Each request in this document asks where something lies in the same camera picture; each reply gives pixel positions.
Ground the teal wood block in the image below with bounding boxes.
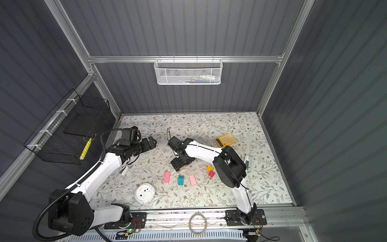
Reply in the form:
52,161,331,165
178,175,184,186

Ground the black wire basket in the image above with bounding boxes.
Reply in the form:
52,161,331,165
24,92,111,165

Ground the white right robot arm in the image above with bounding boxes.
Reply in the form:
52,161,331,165
168,136,257,225

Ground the white round smart speaker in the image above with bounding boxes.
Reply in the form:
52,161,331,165
134,183,156,205

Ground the roll of clear tape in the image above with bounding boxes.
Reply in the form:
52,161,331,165
188,212,208,236

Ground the dark pink rectangular block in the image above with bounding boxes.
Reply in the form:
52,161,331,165
164,171,170,183

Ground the yellow green marker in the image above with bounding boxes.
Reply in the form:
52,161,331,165
79,138,93,160

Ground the light pink wood block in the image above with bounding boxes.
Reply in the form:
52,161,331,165
189,174,197,186

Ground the small white clip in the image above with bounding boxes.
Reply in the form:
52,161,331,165
121,166,129,176

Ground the black corrugated cable conduit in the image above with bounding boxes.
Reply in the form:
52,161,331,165
32,128,123,242

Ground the white wire mesh basket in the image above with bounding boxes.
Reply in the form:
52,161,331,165
154,59,223,85

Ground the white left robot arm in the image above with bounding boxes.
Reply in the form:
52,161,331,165
48,126,157,236

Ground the yellow calculator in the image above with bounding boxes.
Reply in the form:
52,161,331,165
215,133,237,148

